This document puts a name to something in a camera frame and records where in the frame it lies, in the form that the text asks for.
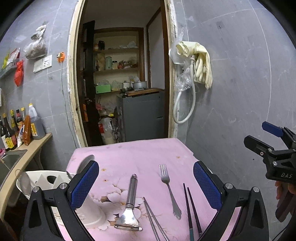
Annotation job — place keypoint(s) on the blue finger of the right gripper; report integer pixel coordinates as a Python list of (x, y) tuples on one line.
[(272, 129)]

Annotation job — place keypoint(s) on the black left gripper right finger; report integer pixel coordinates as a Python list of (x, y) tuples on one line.
[(251, 224)]

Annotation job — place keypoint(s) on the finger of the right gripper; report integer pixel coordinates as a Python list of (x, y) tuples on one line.
[(258, 147)]

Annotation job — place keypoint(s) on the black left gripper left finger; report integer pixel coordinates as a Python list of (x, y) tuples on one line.
[(40, 223)]

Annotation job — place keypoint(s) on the black chopstick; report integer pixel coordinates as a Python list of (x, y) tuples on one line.
[(195, 214), (191, 233)]

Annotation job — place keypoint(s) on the steel fork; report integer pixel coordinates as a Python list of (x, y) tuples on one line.
[(166, 179)]

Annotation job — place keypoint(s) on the steel peeler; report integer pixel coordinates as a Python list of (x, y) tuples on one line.
[(127, 221)]

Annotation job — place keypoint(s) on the steel spoon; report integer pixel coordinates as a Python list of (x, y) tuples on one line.
[(84, 163)]

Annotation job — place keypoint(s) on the person's right hand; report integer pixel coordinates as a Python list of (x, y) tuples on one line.
[(280, 187)]

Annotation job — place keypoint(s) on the white plastic utensil holder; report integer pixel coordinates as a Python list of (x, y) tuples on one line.
[(60, 191)]

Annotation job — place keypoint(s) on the steel sink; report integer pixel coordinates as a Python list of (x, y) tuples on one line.
[(8, 162)]

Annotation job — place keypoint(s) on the beige countertop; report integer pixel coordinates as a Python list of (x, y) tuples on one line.
[(10, 180)]

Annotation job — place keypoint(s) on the dark sauce bottle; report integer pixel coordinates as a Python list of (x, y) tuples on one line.
[(10, 139)]

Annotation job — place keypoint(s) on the cream rubber gloves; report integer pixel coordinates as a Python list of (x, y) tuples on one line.
[(201, 71)]

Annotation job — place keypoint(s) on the large soy sauce jug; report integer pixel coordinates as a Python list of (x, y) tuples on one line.
[(37, 130)]

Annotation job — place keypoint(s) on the orange snack packet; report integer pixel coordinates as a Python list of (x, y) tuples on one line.
[(27, 130)]

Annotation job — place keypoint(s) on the clear plastic bag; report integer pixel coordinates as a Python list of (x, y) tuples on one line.
[(182, 76)]

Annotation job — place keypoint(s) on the pink floral tablecloth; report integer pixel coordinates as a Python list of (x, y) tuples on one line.
[(117, 162)]

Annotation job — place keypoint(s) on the grey metal cabinet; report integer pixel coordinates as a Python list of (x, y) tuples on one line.
[(141, 117)]

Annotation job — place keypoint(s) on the grey pot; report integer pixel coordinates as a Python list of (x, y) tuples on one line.
[(141, 85)]

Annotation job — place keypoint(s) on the red plastic bag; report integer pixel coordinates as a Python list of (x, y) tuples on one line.
[(18, 78)]

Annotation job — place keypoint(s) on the green box on shelf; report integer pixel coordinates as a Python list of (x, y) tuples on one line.
[(106, 88)]

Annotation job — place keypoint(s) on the hanging bag of spices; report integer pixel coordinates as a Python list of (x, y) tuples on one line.
[(37, 47)]

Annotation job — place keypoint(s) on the white wall socket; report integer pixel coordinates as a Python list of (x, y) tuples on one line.
[(42, 64)]

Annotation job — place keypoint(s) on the wall wire basket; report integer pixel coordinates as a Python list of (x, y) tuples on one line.
[(10, 68)]

